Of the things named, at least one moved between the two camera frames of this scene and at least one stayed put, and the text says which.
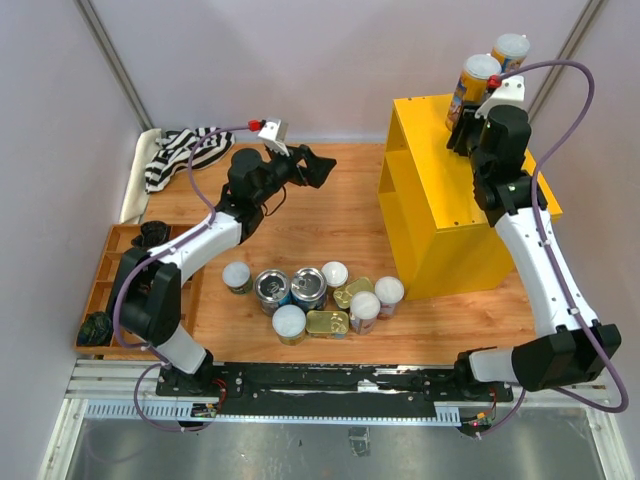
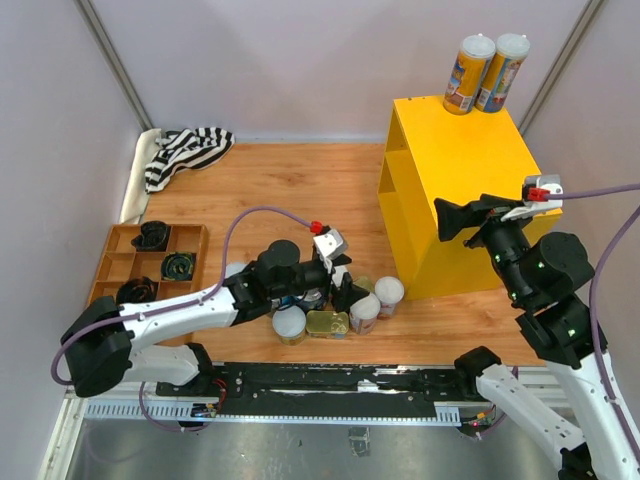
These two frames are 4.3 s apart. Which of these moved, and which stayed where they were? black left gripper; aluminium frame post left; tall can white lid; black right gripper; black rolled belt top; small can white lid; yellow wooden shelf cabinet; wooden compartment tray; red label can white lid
Moved: tall can white lid; black left gripper; black right gripper
Stayed: small can white lid; red label can white lid; yellow wooden shelf cabinet; black rolled belt top; aluminium frame post left; wooden compartment tray
